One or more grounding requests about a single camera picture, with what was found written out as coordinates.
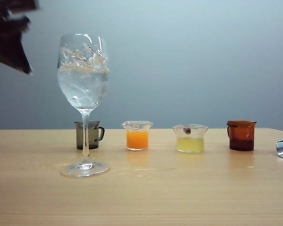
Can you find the glass beaker with orange juice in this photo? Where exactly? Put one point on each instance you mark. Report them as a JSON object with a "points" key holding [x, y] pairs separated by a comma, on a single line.
{"points": [[136, 140]]}

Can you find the amber glass measuring cup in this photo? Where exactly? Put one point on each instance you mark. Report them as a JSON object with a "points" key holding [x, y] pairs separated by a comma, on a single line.
{"points": [[241, 139]]}

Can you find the wine glass with ice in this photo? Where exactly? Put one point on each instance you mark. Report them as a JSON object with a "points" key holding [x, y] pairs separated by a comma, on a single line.
{"points": [[83, 82]]}

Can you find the smoky grey glass measuring cup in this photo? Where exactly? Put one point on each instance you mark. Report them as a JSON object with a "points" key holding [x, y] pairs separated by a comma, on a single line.
{"points": [[93, 137]]}

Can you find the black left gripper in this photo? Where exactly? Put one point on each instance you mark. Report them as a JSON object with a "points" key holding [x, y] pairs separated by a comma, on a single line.
{"points": [[7, 21]]}

